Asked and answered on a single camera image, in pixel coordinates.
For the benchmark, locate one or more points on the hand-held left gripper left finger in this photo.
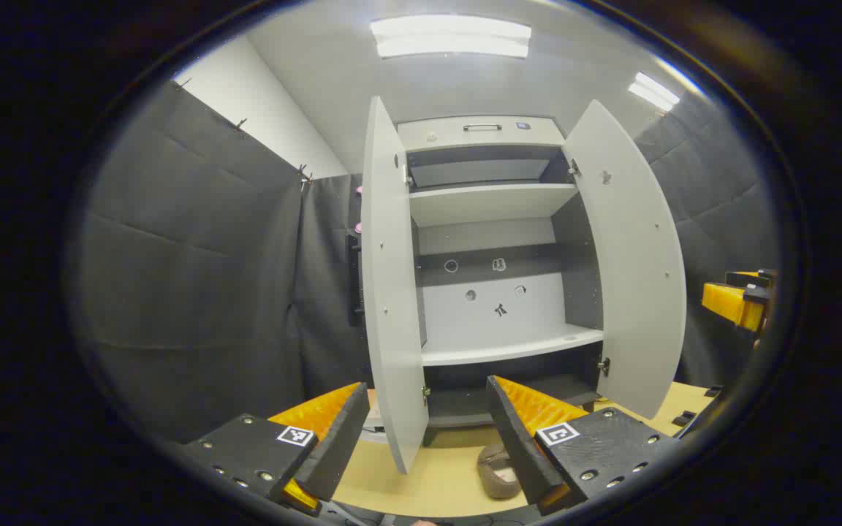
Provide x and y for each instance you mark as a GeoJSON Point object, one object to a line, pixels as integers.
{"type": "Point", "coordinates": [337, 453]}

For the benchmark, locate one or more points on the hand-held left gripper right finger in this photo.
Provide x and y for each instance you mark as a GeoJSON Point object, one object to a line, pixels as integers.
{"type": "Point", "coordinates": [516, 446]}

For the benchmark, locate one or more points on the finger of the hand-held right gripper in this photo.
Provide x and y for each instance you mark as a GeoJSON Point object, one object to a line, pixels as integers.
{"type": "Point", "coordinates": [731, 303]}

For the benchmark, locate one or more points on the brown fuzzy shoe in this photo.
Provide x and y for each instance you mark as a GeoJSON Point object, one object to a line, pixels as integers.
{"type": "Point", "coordinates": [498, 475]}

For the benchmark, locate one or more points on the grey cabinet door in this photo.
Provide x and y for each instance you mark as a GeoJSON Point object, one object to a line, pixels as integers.
{"type": "Point", "coordinates": [633, 277]}
{"type": "Point", "coordinates": [392, 292]}

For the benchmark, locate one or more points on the grey shoe cabinet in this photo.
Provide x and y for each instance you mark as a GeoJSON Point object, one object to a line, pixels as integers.
{"type": "Point", "coordinates": [490, 204]}

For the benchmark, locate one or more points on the small black block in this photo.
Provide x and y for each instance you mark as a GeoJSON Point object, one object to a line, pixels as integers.
{"type": "Point", "coordinates": [684, 418]}

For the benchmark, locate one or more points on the small ceiling light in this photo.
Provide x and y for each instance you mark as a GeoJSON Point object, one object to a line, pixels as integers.
{"type": "Point", "coordinates": [653, 91]}

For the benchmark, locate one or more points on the long ceiling light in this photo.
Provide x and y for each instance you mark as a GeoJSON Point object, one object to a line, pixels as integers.
{"type": "Point", "coordinates": [450, 36]}

